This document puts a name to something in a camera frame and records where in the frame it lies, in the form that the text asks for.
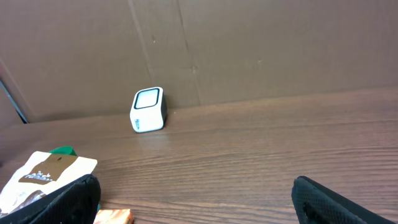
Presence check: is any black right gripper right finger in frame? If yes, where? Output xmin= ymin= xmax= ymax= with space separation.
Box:
xmin=291 ymin=176 xmax=394 ymax=224

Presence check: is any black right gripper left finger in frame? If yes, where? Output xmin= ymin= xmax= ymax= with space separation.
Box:
xmin=1 ymin=174 xmax=101 ymax=224

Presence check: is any orange tissue packet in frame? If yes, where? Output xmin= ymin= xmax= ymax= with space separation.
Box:
xmin=93 ymin=209 xmax=134 ymax=224

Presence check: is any brown white snack bag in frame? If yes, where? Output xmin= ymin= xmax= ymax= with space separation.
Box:
xmin=1 ymin=151 xmax=97 ymax=217

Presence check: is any green lid jar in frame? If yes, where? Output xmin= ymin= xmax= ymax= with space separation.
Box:
xmin=50 ymin=146 xmax=77 ymax=156

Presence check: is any white barcode scanner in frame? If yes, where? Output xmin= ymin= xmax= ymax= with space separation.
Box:
xmin=129 ymin=86 xmax=167 ymax=133

